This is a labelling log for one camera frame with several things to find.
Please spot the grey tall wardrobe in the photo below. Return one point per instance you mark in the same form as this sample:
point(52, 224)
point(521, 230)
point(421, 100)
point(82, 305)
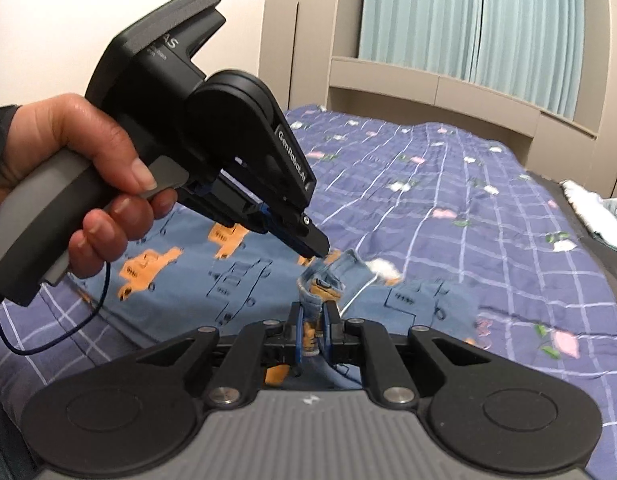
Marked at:
point(608, 85)
point(293, 35)

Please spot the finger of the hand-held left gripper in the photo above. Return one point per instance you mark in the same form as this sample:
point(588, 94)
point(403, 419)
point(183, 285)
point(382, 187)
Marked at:
point(268, 220)

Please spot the blue pants with orange trucks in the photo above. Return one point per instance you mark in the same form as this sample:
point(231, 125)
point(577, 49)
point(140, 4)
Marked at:
point(188, 285)

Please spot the person's left hand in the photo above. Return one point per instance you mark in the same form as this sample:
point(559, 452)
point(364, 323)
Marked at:
point(63, 125)

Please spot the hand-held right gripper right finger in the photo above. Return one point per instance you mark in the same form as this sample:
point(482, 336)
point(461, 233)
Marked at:
point(330, 332)

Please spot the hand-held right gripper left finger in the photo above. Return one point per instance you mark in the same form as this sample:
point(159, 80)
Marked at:
point(301, 332)

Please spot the purple plaid floral quilt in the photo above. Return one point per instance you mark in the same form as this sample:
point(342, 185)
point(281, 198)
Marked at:
point(438, 185)

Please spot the white floral cloth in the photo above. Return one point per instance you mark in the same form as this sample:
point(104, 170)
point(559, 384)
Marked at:
point(583, 205)

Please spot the light teal curtain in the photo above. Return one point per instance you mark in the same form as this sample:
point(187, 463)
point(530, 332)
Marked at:
point(463, 25)

